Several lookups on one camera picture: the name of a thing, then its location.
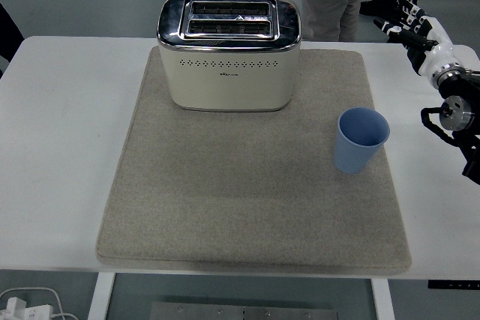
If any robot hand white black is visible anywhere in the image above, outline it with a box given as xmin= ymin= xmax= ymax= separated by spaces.
xmin=373 ymin=0 xmax=458 ymax=78

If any blue ribbed cup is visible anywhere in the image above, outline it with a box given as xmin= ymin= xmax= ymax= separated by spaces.
xmin=332 ymin=106 xmax=391 ymax=175

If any cream and chrome toaster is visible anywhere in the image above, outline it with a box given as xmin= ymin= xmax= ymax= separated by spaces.
xmin=156 ymin=0 xmax=304 ymax=113

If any black table control panel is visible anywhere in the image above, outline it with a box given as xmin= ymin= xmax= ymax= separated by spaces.
xmin=427 ymin=280 xmax=480 ymax=290

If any beige felt mat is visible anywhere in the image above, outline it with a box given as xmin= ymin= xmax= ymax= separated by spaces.
xmin=95 ymin=46 xmax=413 ymax=276

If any white table leg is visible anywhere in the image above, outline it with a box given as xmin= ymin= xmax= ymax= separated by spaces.
xmin=86 ymin=273 xmax=116 ymax=320
xmin=370 ymin=278 xmax=395 ymax=320

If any grey metal plate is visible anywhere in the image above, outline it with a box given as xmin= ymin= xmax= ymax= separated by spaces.
xmin=149 ymin=301 xmax=341 ymax=320

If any white power strip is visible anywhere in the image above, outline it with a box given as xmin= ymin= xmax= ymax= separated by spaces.
xmin=0 ymin=296 xmax=53 ymax=320

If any white cable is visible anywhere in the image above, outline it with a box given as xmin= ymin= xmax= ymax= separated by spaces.
xmin=0 ymin=287 xmax=80 ymax=320

